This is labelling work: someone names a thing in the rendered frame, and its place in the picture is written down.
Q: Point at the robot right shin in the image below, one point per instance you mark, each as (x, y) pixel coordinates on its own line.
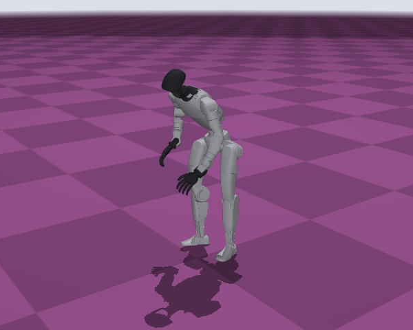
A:
(199, 210)

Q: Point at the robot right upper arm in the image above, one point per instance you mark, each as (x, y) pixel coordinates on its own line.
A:
(178, 111)

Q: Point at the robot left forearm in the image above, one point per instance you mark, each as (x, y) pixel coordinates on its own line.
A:
(212, 151)

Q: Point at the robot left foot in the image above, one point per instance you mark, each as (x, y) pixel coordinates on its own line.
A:
(226, 253)

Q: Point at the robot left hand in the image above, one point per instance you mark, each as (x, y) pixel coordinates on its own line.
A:
(189, 178)

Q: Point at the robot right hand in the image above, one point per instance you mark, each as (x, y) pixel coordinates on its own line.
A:
(172, 145)

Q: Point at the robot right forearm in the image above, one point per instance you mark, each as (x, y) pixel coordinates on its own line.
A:
(177, 128)

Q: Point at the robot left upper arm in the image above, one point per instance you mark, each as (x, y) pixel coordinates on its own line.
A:
(209, 108)

